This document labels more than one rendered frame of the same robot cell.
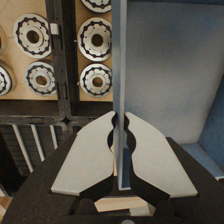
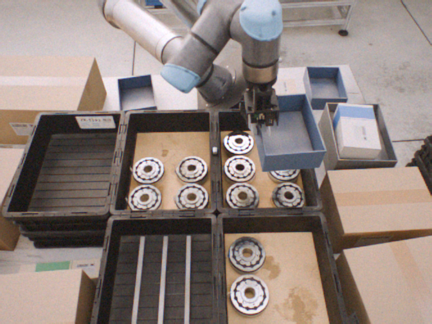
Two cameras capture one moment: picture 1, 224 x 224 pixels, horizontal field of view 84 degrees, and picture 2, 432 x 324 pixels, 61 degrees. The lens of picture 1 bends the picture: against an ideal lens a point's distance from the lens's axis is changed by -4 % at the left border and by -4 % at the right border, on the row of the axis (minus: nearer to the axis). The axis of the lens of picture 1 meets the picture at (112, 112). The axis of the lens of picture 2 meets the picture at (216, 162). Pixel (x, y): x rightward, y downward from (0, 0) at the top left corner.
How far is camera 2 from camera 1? 0.91 m
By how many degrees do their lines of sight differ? 65
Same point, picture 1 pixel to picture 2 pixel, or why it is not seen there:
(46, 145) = (172, 292)
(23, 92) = not seen: hidden behind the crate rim
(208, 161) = (319, 156)
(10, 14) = (173, 161)
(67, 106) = (219, 198)
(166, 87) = (281, 137)
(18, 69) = (168, 196)
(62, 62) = (218, 168)
